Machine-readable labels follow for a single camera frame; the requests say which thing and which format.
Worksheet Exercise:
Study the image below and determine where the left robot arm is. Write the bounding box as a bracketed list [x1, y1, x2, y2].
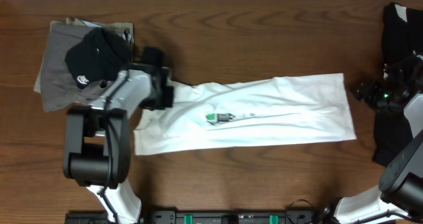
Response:
[63, 63, 174, 223]

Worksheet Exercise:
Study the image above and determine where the white printed t-shirt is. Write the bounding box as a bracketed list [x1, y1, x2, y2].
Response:
[134, 73, 356, 155]

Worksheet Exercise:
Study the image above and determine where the beige folded garment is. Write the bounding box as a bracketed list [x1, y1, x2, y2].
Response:
[34, 18, 134, 112]

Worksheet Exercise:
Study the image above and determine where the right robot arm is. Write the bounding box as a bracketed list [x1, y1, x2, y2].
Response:
[330, 54, 422, 223]

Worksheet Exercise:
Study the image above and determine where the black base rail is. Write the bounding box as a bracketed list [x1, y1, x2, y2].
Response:
[64, 209, 331, 224]

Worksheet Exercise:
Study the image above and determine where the black folded garment with logo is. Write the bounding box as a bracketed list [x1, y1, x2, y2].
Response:
[65, 28, 132, 89]

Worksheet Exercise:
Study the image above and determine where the black t-shirt on right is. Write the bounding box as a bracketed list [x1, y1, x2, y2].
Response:
[373, 3, 422, 167]

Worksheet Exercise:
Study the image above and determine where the grey folded garment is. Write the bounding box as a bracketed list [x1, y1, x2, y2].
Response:
[40, 24, 132, 112]

